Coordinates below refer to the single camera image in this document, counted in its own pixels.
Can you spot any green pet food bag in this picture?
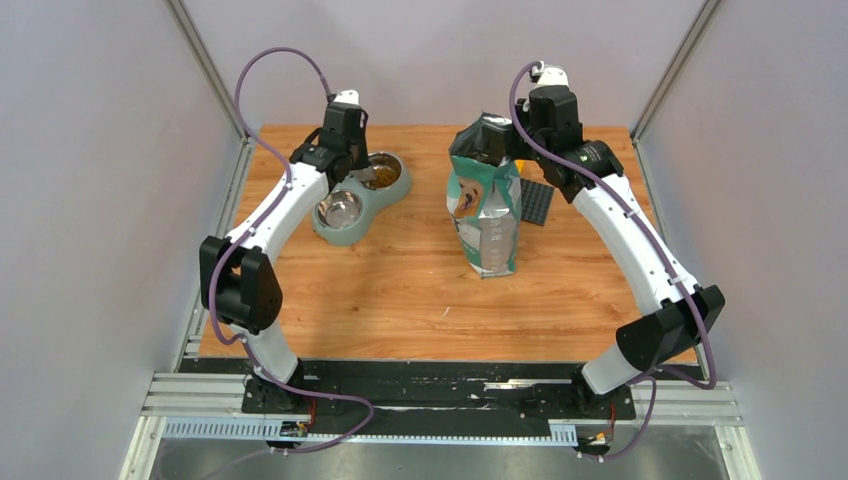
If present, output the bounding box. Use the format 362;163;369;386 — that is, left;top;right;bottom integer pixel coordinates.
446;112;522;278

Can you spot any grey metal food scoop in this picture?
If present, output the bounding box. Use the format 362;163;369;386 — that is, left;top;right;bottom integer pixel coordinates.
350;167;377;188

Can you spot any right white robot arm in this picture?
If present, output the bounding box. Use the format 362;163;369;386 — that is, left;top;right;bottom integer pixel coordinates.
510;85;725;418

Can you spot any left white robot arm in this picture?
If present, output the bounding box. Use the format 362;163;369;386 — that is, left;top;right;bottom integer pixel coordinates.
199;90;370;413

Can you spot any brown pet food kibble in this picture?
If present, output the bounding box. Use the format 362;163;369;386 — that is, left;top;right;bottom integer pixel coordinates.
369;165;400;190

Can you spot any teal double pet bowl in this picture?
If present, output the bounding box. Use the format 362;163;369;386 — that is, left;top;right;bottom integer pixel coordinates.
311;151;412;247

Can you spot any dark grey building baseplate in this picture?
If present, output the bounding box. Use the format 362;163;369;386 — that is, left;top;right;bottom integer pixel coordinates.
520;177;554;226

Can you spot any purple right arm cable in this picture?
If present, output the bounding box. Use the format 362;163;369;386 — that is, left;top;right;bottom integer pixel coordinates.
508;60;719;463

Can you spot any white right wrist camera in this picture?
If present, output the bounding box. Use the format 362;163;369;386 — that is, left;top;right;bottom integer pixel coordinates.
529;61;569;88

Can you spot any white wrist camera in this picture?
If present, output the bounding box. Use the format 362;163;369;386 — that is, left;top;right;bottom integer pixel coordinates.
328;89;360;107
529;61;569;88

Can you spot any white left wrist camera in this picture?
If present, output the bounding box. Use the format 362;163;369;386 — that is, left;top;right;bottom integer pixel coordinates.
328;89;360;107

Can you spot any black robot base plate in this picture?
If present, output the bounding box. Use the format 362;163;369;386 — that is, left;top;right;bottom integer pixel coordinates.
178;357;637;439

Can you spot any slotted grey cable duct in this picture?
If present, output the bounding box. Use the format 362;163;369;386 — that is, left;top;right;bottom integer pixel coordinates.
162;415;579;446

